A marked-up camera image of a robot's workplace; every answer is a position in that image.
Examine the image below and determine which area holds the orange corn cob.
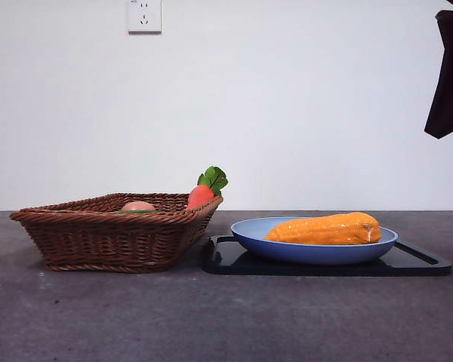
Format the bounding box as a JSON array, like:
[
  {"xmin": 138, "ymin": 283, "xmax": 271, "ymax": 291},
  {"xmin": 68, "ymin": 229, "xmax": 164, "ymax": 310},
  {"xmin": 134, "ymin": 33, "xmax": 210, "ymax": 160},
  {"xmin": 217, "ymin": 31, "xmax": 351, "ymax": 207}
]
[{"xmin": 265, "ymin": 211, "xmax": 382, "ymax": 246}]

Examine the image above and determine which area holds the blue round plate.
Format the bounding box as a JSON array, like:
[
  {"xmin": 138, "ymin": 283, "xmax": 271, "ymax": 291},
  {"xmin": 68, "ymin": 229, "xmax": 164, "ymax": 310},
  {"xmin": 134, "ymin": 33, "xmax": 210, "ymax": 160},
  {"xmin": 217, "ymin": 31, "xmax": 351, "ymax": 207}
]
[{"xmin": 230, "ymin": 216, "xmax": 399, "ymax": 266}]

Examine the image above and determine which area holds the brown wicker basket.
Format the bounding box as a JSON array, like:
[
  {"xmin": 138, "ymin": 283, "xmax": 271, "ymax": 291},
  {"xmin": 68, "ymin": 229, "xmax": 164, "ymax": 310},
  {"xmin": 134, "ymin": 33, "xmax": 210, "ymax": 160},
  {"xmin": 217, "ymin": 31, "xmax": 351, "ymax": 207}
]
[{"xmin": 9, "ymin": 192, "xmax": 224, "ymax": 273}]

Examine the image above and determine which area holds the black rectangular tray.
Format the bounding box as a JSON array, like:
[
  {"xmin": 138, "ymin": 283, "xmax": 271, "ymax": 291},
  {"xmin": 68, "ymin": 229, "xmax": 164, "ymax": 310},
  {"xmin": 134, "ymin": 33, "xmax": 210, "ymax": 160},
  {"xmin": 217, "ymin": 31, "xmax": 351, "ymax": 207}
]
[{"xmin": 201, "ymin": 234, "xmax": 453, "ymax": 278}]

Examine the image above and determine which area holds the toy carrot with green leaves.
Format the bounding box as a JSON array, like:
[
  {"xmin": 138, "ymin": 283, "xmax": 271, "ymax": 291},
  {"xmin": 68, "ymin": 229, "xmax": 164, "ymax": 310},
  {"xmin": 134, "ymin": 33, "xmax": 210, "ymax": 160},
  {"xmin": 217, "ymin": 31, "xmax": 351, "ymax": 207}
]
[{"xmin": 186, "ymin": 166, "xmax": 229, "ymax": 211}]

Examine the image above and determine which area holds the pink peach toy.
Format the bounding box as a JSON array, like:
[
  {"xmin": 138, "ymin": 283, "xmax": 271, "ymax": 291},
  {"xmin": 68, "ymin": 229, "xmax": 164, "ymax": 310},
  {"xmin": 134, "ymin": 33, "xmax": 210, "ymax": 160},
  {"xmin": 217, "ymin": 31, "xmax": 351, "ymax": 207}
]
[{"xmin": 120, "ymin": 201, "xmax": 157, "ymax": 213}]

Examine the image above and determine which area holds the white wall socket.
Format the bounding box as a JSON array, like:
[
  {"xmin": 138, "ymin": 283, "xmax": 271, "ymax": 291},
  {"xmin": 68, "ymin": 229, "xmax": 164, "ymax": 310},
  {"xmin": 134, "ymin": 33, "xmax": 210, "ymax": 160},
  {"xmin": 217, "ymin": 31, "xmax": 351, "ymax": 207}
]
[{"xmin": 127, "ymin": 0, "xmax": 162, "ymax": 35}]

